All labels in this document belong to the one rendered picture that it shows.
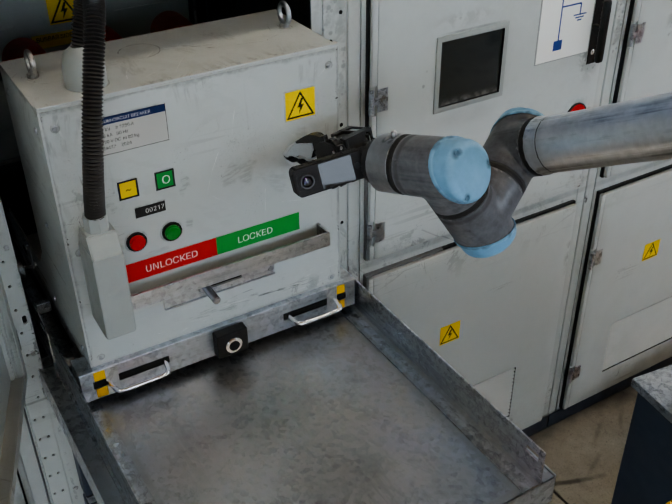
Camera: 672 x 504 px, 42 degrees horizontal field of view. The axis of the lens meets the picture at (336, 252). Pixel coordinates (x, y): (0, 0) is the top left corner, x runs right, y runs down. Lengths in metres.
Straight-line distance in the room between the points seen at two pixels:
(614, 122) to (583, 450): 1.62
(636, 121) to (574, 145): 0.11
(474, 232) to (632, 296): 1.39
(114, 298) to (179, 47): 0.43
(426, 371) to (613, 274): 1.04
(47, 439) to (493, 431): 0.85
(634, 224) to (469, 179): 1.28
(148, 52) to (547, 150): 0.65
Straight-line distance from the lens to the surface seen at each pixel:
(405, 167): 1.25
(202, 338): 1.58
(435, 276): 2.03
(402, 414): 1.51
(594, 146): 1.26
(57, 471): 1.86
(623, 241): 2.47
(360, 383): 1.57
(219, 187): 1.45
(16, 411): 1.63
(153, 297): 1.45
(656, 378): 1.83
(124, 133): 1.35
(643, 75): 2.23
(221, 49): 1.46
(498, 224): 1.32
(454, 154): 1.21
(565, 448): 2.71
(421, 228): 1.92
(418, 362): 1.59
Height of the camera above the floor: 1.89
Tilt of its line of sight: 33 degrees down
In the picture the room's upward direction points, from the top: 1 degrees counter-clockwise
